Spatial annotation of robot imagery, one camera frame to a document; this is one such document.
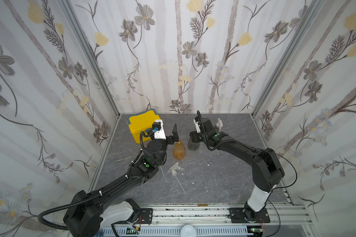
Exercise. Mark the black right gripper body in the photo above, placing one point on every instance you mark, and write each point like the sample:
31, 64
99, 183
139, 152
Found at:
201, 130

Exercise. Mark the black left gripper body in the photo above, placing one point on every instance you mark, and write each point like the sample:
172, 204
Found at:
169, 140

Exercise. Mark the amber spray bottle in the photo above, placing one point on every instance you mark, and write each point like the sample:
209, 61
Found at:
179, 150

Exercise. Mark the clear spray nozzle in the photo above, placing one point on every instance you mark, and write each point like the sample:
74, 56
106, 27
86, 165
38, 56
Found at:
219, 125
174, 172

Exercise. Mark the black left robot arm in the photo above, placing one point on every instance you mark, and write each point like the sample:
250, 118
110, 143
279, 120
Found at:
85, 217

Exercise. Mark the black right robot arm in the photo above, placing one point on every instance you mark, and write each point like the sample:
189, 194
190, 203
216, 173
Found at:
267, 170

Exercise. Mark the yellow plastic storage box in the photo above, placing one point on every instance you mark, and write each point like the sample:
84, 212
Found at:
140, 122

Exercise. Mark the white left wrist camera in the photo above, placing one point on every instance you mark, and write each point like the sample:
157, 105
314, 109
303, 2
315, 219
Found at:
158, 130

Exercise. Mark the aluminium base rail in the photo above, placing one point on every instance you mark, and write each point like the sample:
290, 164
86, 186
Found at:
215, 220

